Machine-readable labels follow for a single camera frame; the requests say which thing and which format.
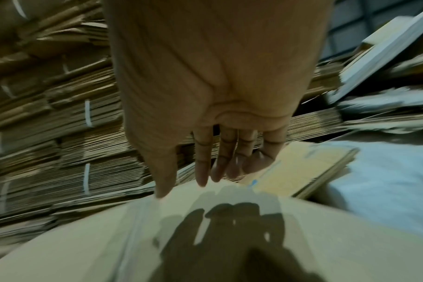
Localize person's right hand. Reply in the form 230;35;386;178
99;0;336;199

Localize brown cardboard box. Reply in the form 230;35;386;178
0;179;423;282

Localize stacks of flat cardboard bundles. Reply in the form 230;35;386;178
0;0;345;249

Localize yellow carton with blue print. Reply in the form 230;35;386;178
239;141;360;200

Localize pale flat board bundle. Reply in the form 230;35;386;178
323;5;423;105

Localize white plastic sack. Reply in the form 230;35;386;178
316;140;423;235

